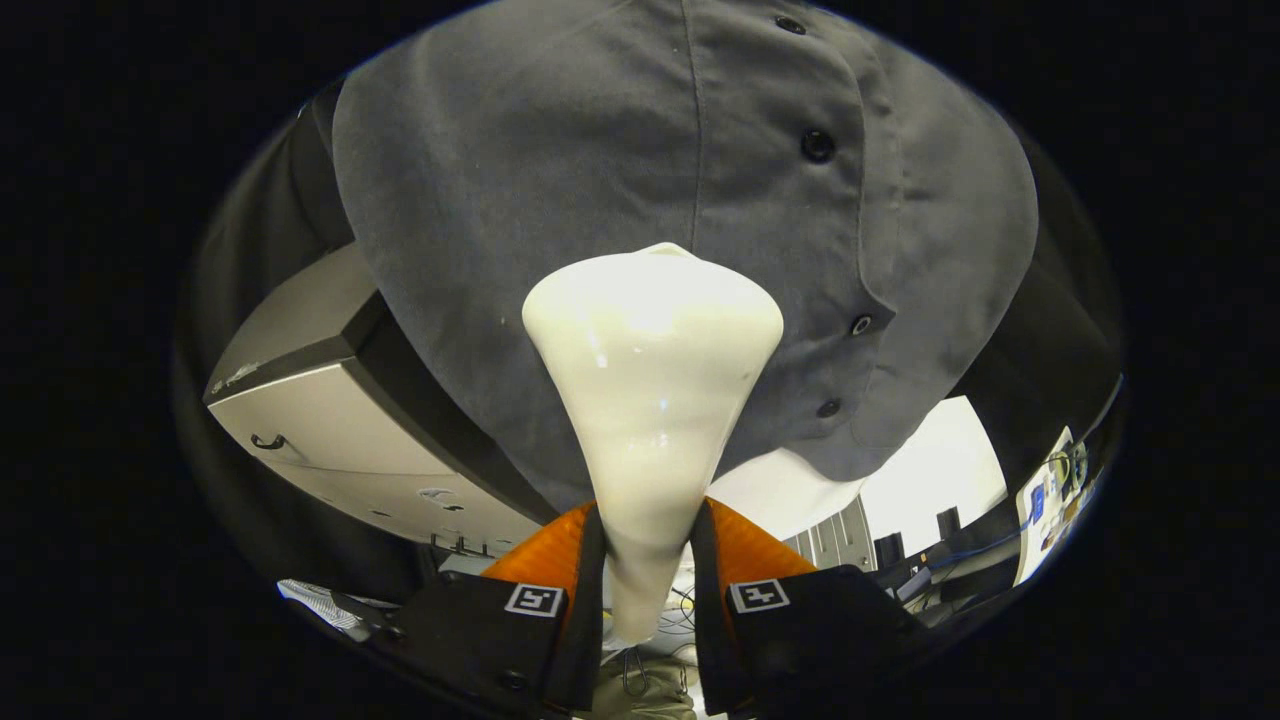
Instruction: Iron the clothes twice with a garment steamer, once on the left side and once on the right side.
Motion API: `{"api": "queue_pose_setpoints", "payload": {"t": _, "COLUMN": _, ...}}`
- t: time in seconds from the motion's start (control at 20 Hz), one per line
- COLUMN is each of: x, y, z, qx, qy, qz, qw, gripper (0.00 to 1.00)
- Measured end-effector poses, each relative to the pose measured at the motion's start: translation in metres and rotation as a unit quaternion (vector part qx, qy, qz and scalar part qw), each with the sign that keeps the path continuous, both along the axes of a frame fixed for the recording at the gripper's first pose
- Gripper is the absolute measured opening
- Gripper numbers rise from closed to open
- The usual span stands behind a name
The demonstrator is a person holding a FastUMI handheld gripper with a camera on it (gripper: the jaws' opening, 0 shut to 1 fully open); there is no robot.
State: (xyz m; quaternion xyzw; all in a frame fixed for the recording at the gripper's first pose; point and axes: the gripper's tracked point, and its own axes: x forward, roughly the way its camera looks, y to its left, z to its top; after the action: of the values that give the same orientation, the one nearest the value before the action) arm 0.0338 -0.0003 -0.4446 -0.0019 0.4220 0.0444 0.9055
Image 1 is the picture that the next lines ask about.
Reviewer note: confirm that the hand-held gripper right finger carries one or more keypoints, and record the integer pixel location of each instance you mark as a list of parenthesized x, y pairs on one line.
[(708, 650)]

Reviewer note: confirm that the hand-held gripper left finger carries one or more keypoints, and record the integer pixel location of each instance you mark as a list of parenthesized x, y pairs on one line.
[(588, 650)]

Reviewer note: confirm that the grey button-up shirt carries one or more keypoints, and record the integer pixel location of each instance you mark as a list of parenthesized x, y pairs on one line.
[(560, 150)]

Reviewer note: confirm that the grey metal stand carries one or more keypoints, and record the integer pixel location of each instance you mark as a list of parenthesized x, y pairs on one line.
[(835, 540)]

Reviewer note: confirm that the cream mannequin torso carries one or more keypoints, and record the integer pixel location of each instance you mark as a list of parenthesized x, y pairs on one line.
[(790, 490)]

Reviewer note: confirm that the striped grey cloth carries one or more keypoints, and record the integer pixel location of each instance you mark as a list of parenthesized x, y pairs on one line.
[(325, 605)]

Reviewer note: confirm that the grey cabinet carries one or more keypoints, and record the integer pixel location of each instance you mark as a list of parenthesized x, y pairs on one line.
[(340, 440)]

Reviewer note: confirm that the white printed sheet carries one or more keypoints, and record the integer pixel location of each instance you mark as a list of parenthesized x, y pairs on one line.
[(1045, 500)]

